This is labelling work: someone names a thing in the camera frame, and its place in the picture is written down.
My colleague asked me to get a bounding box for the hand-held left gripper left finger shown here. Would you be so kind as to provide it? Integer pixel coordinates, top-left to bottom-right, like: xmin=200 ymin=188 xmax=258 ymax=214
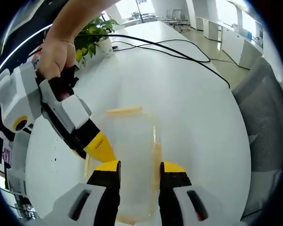
xmin=43 ymin=161 xmax=122 ymax=226

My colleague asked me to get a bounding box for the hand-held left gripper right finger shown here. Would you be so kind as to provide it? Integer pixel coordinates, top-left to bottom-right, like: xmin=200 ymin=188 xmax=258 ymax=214
xmin=157 ymin=161 xmax=229 ymax=226

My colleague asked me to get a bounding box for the person's right hand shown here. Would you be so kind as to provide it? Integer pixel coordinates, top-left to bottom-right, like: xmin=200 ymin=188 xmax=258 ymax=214
xmin=35 ymin=39 xmax=76 ymax=82

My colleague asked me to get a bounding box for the ceiling light strip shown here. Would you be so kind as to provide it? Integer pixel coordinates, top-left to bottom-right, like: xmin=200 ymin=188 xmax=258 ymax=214
xmin=0 ymin=30 xmax=50 ymax=76

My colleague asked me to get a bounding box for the clear plastic storage box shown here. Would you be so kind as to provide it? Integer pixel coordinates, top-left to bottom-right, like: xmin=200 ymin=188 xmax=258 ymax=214
xmin=83 ymin=105 xmax=165 ymax=224

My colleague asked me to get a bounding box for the white plant pot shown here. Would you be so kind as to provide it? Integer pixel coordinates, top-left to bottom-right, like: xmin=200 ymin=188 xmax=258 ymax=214
xmin=94 ymin=37 xmax=114 ymax=58

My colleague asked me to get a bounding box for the green potted plant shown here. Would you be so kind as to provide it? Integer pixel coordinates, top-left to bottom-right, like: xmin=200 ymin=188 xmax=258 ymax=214
xmin=73 ymin=17 xmax=120 ymax=69

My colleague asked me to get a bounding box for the black pole stand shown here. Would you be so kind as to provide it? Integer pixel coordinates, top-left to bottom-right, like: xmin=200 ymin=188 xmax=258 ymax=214
xmin=136 ymin=0 xmax=144 ymax=23

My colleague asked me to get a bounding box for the grey office chair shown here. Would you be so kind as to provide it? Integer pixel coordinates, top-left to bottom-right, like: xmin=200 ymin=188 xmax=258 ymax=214
xmin=231 ymin=56 xmax=283 ymax=219

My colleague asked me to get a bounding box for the grey swivel chair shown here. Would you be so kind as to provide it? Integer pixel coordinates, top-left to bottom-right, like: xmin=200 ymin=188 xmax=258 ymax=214
xmin=174 ymin=8 xmax=190 ymax=31
xmin=165 ymin=9 xmax=177 ymax=24

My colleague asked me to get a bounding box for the white low cabinet row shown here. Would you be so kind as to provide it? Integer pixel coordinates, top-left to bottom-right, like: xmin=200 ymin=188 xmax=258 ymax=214
xmin=195 ymin=16 xmax=266 ymax=69

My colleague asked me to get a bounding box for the black cable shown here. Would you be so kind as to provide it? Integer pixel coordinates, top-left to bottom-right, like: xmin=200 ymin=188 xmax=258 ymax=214
xmin=112 ymin=39 xmax=250 ymax=70
xmin=80 ymin=34 xmax=231 ymax=89

